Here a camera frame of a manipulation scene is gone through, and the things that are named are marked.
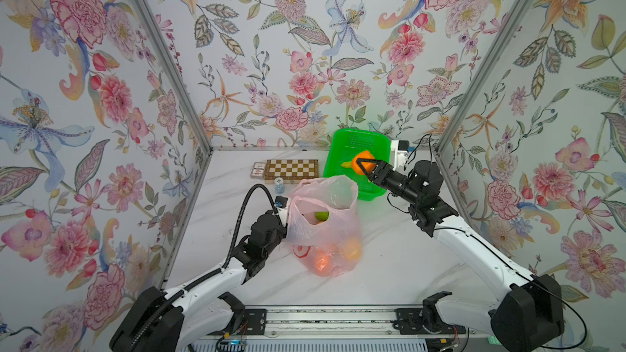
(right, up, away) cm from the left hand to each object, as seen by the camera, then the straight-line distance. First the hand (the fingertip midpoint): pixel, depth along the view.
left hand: (297, 215), depth 83 cm
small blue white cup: (-9, +9, +18) cm, 22 cm away
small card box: (-19, +15, +28) cm, 37 cm away
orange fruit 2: (+9, -15, -3) cm, 18 cm away
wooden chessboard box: (-5, +15, +27) cm, 31 cm away
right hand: (+19, +18, -10) cm, 28 cm away
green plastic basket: (+20, +28, +37) cm, 51 cm away
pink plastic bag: (+8, -1, -11) cm, 14 cm away
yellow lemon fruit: (+19, -12, -1) cm, 22 cm away
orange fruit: (+21, +16, -14) cm, 30 cm away
